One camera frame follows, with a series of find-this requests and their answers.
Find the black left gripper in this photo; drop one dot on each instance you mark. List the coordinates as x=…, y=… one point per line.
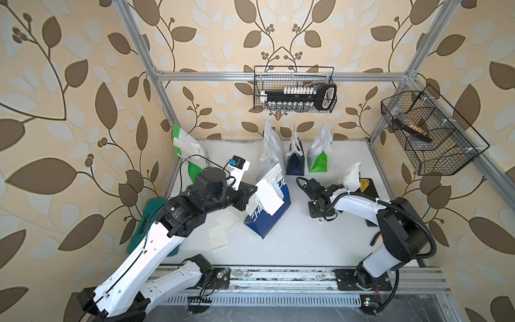
x=242, y=194

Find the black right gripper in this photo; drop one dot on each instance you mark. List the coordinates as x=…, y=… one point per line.
x=312, y=212

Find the small blue paper bag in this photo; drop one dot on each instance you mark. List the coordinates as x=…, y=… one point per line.
x=257, y=219

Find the large green white bag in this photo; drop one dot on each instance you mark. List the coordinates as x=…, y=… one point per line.
x=189, y=149

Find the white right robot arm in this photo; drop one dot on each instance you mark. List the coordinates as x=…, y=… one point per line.
x=405, y=237

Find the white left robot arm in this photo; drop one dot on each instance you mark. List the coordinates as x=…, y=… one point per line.
x=129, y=294

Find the white paper bag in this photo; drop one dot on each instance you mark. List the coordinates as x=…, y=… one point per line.
x=271, y=152

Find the dark navy small bag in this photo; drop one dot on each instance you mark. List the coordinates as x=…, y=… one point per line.
x=295, y=161

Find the small green paper bag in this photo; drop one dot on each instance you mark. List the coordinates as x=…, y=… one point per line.
x=317, y=153

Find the black yellow flat case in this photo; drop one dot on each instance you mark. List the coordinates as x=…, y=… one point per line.
x=367, y=187

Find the green plastic tool case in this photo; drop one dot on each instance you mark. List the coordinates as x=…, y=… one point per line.
x=151, y=210

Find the black socket set holder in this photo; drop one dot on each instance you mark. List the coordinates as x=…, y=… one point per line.
x=319, y=98

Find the tool in right basket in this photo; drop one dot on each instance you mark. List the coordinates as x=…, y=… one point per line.
x=413, y=130

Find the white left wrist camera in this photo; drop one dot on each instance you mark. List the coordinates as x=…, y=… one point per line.
x=237, y=167

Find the orange handled pliers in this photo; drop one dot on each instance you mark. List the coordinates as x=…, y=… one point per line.
x=375, y=238

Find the black wire basket back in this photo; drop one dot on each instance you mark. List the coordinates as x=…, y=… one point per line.
x=272, y=78

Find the black wire basket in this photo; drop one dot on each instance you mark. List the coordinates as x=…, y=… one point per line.
x=272, y=78
x=436, y=136

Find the aluminium front rail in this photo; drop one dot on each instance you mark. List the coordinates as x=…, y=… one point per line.
x=328, y=280

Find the black wire basket right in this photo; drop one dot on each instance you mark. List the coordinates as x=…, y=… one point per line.
x=436, y=136

